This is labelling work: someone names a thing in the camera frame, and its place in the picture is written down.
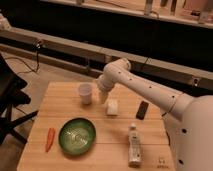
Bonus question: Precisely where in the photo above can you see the white rectangular block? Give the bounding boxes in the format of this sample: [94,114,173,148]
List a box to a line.
[107,99,118,116]

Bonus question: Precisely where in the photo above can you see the orange carrot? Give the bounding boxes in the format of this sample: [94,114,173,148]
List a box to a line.
[45,128,55,152]

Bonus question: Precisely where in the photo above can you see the white plastic bottle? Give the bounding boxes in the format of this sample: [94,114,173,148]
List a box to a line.
[128,123,141,167]

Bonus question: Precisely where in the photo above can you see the green ceramic bowl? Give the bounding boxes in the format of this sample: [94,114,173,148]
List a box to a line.
[58,118,96,156]

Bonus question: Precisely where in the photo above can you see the black floor cable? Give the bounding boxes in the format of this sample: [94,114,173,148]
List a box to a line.
[3,40,44,76]

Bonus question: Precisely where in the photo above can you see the black office chair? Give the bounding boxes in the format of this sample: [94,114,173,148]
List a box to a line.
[0,54,37,145]

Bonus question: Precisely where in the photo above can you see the black remote control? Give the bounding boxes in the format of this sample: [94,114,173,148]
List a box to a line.
[136,101,149,120]

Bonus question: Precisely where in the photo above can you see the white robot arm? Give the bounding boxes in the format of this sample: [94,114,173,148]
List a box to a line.
[97,58,213,171]

